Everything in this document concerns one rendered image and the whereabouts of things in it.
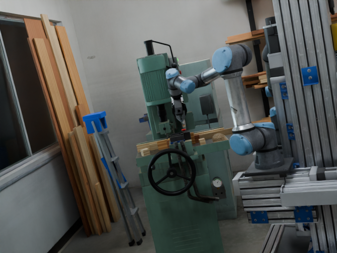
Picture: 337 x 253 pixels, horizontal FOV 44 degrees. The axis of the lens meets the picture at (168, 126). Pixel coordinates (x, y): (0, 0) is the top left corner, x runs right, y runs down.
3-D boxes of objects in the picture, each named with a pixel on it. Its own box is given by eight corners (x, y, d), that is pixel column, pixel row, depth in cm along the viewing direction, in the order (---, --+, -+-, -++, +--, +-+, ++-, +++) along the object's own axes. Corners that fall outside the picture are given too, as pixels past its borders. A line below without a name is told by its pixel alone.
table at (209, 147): (135, 171, 259) (133, 161, 258) (139, 159, 289) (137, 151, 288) (232, 151, 256) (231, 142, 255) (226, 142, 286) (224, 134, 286)
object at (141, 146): (137, 152, 284) (136, 145, 284) (138, 151, 286) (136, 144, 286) (225, 135, 282) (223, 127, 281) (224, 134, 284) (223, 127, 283)
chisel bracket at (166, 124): (161, 136, 277) (158, 124, 275) (161, 133, 290) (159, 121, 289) (172, 134, 276) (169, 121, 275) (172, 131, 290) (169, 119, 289)
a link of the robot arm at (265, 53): (261, 49, 249) (267, 102, 286) (279, 45, 247) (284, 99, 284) (258, 36, 256) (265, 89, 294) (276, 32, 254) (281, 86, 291)
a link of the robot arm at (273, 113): (271, 126, 270) (267, 105, 268) (292, 122, 268) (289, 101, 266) (272, 129, 259) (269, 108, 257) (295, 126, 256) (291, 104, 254)
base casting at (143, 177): (140, 186, 270) (137, 173, 269) (146, 165, 327) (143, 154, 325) (209, 173, 268) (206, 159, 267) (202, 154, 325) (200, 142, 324)
